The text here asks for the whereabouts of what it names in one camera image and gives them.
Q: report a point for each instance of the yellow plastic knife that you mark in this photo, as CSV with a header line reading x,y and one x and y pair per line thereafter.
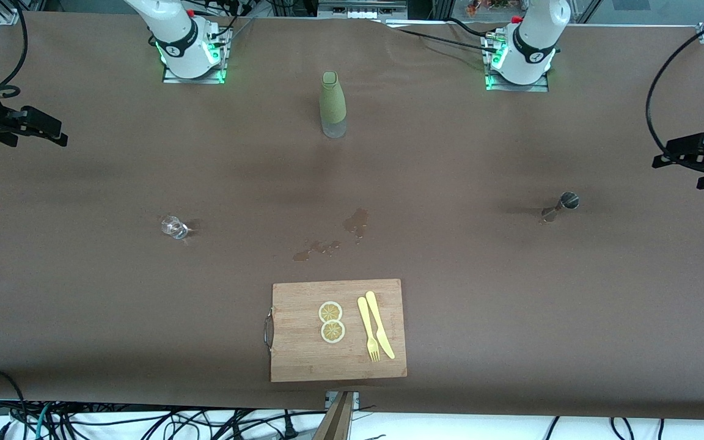
x,y
377,321

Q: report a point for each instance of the aluminium support post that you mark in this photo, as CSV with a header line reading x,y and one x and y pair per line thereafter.
x,y
335,425

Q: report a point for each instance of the white power strip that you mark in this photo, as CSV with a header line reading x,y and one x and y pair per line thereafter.
x,y
361,12

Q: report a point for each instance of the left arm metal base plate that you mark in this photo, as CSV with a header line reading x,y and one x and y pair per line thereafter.
x,y
514,88

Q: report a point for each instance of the brown table cover sheet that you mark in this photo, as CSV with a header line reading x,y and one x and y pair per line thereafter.
x,y
511,318

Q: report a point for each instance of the small clear glass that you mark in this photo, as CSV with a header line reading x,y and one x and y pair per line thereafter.
x,y
173,227

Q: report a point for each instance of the spilled liquid puddle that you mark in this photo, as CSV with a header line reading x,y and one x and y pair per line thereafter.
x,y
357,219
300,256

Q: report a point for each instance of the wooden cutting board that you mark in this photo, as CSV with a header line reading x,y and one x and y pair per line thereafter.
x,y
303,354

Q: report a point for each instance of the steel jigger measuring cup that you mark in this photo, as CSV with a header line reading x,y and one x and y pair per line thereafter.
x,y
563,205

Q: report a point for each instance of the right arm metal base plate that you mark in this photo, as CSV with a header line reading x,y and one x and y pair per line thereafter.
x,y
193,80

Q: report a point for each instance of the lemon slice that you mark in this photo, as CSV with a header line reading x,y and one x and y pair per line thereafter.
x,y
332,332
330,311

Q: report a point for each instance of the green sleeved glass bottle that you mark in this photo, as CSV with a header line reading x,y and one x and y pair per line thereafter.
x,y
332,101

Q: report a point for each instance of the metal post base bracket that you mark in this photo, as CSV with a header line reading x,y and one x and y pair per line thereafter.
x,y
355,398

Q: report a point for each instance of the yellow plastic fork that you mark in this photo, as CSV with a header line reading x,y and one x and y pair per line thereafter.
x,y
365,319

